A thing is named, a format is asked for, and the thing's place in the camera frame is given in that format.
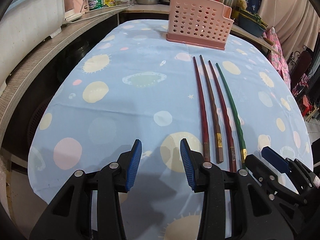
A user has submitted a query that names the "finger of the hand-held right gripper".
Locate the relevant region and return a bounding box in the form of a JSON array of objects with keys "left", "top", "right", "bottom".
[
  {"left": 246, "top": 154, "right": 308, "bottom": 206},
  {"left": 261, "top": 147, "right": 316, "bottom": 181}
]

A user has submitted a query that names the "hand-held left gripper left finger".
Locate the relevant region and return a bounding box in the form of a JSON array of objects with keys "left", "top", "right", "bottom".
[{"left": 29, "top": 139, "right": 142, "bottom": 240}]

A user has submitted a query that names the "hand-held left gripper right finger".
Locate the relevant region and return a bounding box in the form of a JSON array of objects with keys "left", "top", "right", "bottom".
[{"left": 180, "top": 139, "right": 295, "bottom": 240}]

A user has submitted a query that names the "green chopstick gold band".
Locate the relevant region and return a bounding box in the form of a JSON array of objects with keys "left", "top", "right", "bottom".
[{"left": 215, "top": 62, "right": 249, "bottom": 172}]

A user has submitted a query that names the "dark red chopstick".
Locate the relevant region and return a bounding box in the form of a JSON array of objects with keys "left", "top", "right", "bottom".
[
  {"left": 208, "top": 59, "right": 237, "bottom": 173},
  {"left": 192, "top": 56, "right": 211, "bottom": 160}
]

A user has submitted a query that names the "brown chopstick gold band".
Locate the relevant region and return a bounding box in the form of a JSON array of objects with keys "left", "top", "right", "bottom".
[{"left": 199, "top": 54, "right": 224, "bottom": 164}]

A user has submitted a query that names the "pink perforated utensil holder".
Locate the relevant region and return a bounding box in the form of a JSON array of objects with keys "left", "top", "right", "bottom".
[{"left": 166, "top": 0, "right": 235, "bottom": 51}]

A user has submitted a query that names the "red plastic stool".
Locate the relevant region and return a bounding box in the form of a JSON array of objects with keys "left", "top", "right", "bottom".
[{"left": 302, "top": 96, "right": 313, "bottom": 117}]

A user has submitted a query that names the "light blue printed tablecloth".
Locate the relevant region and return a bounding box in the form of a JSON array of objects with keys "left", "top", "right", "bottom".
[{"left": 27, "top": 19, "right": 314, "bottom": 240}]

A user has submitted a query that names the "dark wooden chair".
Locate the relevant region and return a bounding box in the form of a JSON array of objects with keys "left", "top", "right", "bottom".
[{"left": 291, "top": 51, "right": 313, "bottom": 96}]

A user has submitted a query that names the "pink floral cloth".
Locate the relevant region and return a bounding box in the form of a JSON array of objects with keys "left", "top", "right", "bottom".
[{"left": 264, "top": 29, "right": 292, "bottom": 88}]

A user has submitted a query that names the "blue planter tray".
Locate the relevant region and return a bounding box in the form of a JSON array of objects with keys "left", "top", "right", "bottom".
[{"left": 237, "top": 8, "right": 267, "bottom": 37}]

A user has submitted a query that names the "wooden counter shelf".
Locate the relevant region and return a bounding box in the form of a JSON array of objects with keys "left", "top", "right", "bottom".
[{"left": 0, "top": 4, "right": 171, "bottom": 143}]

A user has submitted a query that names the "beige curtain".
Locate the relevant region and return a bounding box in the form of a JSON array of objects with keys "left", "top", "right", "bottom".
[{"left": 258, "top": 0, "right": 320, "bottom": 55}]

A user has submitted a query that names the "pink kitchen appliance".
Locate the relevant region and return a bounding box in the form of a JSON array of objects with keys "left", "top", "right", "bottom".
[{"left": 64, "top": 0, "right": 88, "bottom": 22}]

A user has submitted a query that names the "white and blue plastic tub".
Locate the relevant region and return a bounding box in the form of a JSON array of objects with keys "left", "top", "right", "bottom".
[{"left": 0, "top": 0, "right": 68, "bottom": 67}]

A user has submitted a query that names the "white cable with switch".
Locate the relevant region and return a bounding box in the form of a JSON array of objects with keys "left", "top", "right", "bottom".
[{"left": 272, "top": 0, "right": 278, "bottom": 33}]

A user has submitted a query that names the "white appliance power cable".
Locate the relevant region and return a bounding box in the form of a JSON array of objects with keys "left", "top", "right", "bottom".
[{"left": 62, "top": 5, "right": 130, "bottom": 27}]

